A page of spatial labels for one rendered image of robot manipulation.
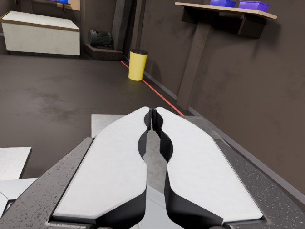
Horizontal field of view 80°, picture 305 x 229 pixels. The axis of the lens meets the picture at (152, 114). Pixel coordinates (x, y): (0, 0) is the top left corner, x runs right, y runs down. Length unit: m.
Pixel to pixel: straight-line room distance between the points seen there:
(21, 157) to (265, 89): 2.55
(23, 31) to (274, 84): 5.32
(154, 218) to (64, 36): 5.48
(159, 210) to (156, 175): 0.14
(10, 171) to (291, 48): 2.68
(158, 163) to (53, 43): 5.31
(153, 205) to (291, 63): 2.33
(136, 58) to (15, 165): 3.70
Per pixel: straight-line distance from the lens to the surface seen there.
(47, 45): 5.78
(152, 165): 0.67
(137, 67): 4.51
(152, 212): 0.53
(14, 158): 1.18
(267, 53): 2.75
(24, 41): 5.79
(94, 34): 6.17
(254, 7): 2.53
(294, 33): 2.66
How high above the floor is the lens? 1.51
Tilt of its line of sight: 28 degrees down
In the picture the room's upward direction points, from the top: 12 degrees clockwise
